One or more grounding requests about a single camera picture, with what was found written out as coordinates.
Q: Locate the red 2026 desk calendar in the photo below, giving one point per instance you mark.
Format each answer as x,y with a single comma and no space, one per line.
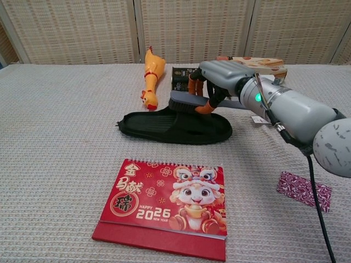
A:
164,200

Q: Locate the red patterned packet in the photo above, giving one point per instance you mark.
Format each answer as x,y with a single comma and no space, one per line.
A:
293,186

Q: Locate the orange biscuit box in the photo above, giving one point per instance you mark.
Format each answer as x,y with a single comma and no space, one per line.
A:
271,64

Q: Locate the beige woven tablecloth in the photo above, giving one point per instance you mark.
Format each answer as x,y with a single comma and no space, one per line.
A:
55,137

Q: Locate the woven folding screen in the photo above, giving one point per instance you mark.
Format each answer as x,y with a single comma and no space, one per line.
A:
82,27

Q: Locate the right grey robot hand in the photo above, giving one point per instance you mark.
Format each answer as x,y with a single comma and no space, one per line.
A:
225,76

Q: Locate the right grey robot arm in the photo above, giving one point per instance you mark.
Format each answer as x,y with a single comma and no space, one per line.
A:
296,109

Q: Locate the black rubber slipper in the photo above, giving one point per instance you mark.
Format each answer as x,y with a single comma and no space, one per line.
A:
153,123

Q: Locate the grey cleaning brush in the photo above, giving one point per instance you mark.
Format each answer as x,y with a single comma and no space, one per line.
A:
186,99

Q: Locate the yellow rubber chicken toy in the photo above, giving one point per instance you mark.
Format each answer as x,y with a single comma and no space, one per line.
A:
152,79

